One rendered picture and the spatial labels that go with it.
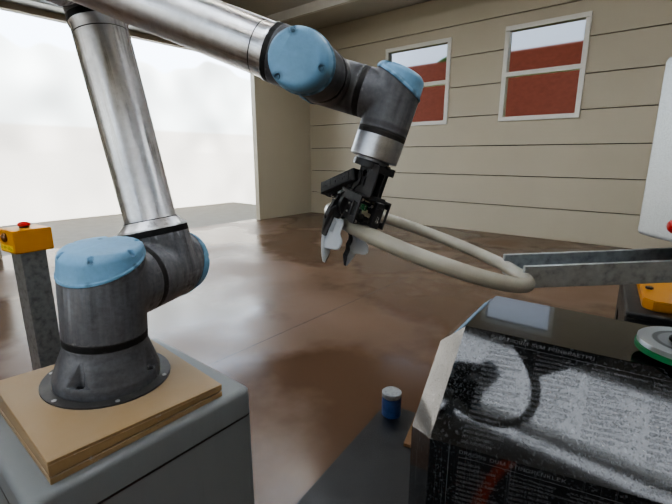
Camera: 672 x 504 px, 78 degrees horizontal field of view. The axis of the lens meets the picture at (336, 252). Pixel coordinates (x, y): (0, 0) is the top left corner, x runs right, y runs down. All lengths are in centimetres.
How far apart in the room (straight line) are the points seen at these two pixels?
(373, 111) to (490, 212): 704
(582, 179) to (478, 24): 305
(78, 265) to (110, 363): 19
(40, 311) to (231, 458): 107
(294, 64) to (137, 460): 68
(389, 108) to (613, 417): 89
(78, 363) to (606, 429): 114
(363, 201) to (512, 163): 690
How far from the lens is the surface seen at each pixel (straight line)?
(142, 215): 98
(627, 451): 122
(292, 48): 66
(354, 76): 78
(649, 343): 129
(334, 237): 78
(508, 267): 106
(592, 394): 124
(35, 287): 181
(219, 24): 73
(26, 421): 90
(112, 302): 84
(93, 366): 89
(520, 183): 758
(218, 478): 98
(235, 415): 93
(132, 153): 99
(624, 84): 740
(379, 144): 75
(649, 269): 113
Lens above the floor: 132
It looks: 13 degrees down
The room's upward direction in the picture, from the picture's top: straight up
